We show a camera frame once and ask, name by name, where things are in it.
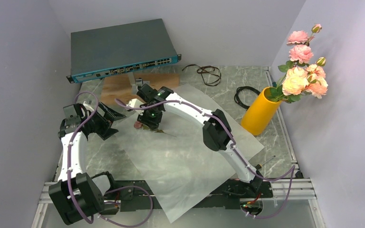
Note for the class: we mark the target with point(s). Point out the grey network switch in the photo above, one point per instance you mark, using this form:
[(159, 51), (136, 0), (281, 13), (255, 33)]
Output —
[(115, 50)]

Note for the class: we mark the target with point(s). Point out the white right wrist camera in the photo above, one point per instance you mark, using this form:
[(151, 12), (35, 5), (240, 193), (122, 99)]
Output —
[(135, 103)]

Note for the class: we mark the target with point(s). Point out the yellow cylindrical vase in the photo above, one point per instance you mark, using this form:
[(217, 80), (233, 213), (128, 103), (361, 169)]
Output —
[(261, 111)]

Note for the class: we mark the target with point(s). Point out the brown wooden board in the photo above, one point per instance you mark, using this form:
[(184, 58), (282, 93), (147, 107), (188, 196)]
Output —
[(119, 86)]

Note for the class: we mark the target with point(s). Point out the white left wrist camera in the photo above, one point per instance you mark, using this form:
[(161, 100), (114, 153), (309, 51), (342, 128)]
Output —
[(88, 106)]

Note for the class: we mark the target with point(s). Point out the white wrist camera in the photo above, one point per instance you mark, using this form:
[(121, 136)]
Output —
[(135, 103), (88, 106)]

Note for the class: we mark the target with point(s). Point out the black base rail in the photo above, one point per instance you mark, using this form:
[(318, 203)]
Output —
[(229, 195)]

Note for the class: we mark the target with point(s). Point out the metal switch stand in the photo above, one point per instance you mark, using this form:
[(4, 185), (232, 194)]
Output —
[(136, 82)]

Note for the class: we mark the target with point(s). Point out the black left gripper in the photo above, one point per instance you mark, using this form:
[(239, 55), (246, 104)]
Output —
[(105, 131)]

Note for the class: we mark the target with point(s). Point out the white wrapping paper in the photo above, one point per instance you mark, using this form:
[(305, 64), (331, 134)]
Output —
[(178, 167)]

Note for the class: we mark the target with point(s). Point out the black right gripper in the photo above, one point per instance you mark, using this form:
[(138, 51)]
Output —
[(153, 124)]

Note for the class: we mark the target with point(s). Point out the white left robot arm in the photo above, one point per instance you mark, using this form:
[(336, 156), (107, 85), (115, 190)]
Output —
[(76, 195)]

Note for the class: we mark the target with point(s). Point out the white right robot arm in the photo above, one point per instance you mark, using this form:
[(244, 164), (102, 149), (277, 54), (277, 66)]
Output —
[(216, 131)]

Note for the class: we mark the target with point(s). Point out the brown satin ribbon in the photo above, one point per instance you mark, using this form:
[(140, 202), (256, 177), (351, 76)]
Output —
[(207, 70)]

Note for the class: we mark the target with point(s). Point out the yellow black screwdriver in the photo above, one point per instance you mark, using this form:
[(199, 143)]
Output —
[(259, 166)]

